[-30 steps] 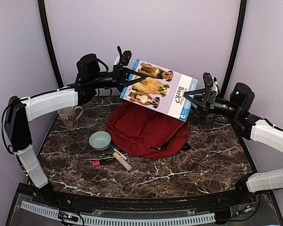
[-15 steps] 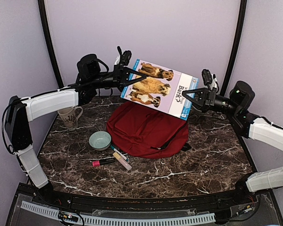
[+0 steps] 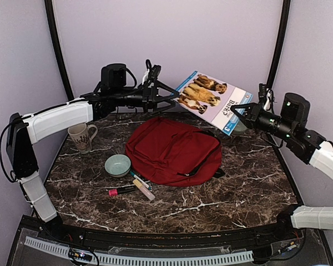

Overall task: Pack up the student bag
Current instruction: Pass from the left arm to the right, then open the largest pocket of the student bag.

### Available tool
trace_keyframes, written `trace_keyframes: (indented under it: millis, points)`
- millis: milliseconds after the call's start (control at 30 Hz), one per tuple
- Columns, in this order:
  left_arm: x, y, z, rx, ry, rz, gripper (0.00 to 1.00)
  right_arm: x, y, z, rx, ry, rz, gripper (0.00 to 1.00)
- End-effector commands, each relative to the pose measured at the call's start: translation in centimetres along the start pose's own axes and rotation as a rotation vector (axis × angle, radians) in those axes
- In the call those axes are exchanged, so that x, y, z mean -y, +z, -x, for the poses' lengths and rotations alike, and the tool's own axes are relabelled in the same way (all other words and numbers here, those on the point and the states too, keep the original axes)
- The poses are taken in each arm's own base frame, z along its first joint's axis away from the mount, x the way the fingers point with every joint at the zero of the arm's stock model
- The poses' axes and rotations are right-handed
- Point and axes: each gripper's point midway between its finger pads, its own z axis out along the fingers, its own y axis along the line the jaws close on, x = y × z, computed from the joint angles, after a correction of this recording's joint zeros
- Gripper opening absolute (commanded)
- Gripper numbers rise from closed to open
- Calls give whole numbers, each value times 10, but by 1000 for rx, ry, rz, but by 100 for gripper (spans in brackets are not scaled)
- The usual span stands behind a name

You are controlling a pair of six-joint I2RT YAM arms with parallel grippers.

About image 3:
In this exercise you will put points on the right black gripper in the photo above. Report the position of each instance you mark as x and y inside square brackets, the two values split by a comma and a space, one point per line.
[251, 107]

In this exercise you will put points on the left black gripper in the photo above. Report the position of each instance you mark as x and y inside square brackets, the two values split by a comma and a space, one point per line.
[159, 83]

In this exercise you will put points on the dog cover book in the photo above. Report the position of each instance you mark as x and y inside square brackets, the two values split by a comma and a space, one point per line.
[211, 99]

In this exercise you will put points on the red student backpack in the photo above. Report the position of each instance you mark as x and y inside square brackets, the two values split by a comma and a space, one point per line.
[172, 153]

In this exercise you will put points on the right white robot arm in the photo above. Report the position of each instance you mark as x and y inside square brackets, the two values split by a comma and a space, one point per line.
[307, 145]

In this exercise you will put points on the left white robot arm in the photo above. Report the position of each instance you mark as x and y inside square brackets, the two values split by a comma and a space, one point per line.
[23, 131]

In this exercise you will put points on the celadon bowl far right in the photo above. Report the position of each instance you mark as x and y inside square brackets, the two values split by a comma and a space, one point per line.
[239, 129]

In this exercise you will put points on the celadon bowl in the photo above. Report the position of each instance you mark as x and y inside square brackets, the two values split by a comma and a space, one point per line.
[239, 129]
[118, 165]

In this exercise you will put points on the celadon bowl near left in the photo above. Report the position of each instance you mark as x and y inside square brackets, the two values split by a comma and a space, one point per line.
[118, 165]

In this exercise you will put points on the teal capped white marker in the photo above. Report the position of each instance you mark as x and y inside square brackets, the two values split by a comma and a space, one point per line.
[141, 181]

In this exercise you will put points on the cream patterned mug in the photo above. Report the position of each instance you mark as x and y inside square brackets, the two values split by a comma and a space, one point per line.
[82, 136]

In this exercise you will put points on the pale yellow highlighter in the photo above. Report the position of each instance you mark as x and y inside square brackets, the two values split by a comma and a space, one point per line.
[144, 190]

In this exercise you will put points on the pink black highlighter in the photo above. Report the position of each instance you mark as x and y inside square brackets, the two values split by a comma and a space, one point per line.
[121, 190]

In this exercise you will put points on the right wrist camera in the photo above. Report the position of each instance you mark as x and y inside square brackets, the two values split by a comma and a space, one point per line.
[266, 98]

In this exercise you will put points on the right black frame post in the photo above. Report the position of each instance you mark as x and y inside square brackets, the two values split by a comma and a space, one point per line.
[285, 10]

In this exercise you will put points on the black frame post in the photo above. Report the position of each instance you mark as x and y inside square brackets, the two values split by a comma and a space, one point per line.
[53, 30]
[285, 10]

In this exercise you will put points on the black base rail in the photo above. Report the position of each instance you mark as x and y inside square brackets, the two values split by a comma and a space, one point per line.
[257, 237]

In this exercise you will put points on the white slotted cable duct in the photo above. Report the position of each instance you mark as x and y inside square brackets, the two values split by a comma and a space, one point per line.
[133, 256]

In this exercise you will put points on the left black frame post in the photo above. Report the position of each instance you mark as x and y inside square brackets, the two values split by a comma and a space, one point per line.
[53, 30]

